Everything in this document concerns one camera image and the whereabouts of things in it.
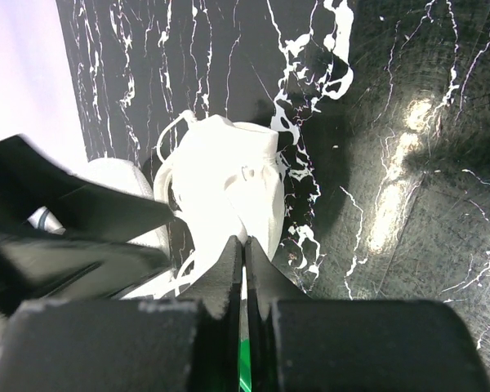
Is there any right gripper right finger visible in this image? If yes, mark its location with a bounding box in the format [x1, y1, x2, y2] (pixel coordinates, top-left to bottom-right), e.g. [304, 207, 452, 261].
[244, 237, 310, 319]

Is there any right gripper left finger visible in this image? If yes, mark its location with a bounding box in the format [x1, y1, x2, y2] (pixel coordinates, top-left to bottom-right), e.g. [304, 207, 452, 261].
[178, 236, 243, 319]

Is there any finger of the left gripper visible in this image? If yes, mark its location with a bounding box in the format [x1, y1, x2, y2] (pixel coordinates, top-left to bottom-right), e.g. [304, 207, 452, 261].
[0, 229, 167, 317]
[0, 136, 172, 243]

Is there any white mesh laundry bag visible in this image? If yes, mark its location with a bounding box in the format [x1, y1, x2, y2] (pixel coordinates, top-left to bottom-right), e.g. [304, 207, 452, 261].
[0, 157, 172, 338]

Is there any white bra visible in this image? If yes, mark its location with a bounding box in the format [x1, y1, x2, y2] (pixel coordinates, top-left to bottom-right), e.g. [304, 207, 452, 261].
[154, 110, 285, 295]

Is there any green plastic bin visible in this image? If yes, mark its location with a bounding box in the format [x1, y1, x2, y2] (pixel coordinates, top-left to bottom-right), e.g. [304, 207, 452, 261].
[238, 337, 252, 392]

